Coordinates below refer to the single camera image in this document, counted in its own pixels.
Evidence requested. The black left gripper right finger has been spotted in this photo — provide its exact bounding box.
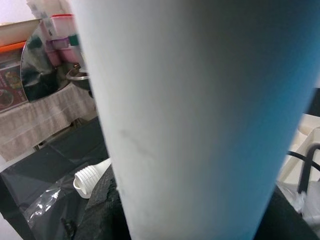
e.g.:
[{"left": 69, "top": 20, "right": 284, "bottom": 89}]
[{"left": 254, "top": 186, "right": 316, "bottom": 240}]

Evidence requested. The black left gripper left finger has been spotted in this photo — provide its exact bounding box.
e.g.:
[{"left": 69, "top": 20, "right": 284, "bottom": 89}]
[{"left": 74, "top": 164, "right": 132, "bottom": 240}]

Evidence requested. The white plastic table leg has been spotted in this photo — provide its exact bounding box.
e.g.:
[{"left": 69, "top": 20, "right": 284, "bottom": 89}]
[
  {"left": 72, "top": 157, "right": 113, "bottom": 200},
  {"left": 71, "top": 0, "right": 320, "bottom": 240}
]

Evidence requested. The clear tape patch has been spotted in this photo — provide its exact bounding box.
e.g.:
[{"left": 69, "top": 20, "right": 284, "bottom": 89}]
[{"left": 23, "top": 174, "right": 87, "bottom": 226}]

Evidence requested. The black tablecloth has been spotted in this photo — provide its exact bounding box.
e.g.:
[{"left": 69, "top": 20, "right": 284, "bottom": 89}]
[{"left": 0, "top": 87, "right": 320, "bottom": 240}]

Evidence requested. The white plastic table top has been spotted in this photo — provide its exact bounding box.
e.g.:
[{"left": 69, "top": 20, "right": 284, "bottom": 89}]
[{"left": 276, "top": 113, "right": 320, "bottom": 186}]

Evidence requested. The beige fringed cloth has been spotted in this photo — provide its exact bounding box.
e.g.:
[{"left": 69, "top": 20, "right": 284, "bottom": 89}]
[{"left": 0, "top": 83, "right": 97, "bottom": 161}]

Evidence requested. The dark metal bowl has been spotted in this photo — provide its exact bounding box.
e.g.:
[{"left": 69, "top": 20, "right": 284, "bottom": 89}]
[{"left": 66, "top": 67, "right": 91, "bottom": 90}]

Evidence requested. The large black round pan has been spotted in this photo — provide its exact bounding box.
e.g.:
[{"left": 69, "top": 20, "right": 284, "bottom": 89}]
[{"left": 19, "top": 24, "right": 89, "bottom": 103}]

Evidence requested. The red printed box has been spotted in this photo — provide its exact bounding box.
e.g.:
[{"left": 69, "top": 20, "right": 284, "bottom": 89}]
[{"left": 0, "top": 53, "right": 28, "bottom": 112}]

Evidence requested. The green plastic item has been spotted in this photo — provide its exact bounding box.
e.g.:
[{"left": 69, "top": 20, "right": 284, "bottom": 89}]
[{"left": 68, "top": 34, "right": 81, "bottom": 47}]

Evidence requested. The purple plastic container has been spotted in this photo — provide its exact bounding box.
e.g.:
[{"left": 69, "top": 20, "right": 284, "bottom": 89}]
[{"left": 46, "top": 37, "right": 71, "bottom": 51}]

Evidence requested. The orange tray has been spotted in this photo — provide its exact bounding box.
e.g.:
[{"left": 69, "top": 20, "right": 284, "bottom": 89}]
[{"left": 0, "top": 41, "right": 27, "bottom": 53}]

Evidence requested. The pink lid plastic container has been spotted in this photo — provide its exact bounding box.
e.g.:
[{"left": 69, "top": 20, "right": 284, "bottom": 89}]
[{"left": 51, "top": 13, "right": 76, "bottom": 38}]

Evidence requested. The white cardboard box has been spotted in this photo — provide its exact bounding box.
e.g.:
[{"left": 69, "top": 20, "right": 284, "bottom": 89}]
[{"left": 0, "top": 18, "right": 43, "bottom": 47}]

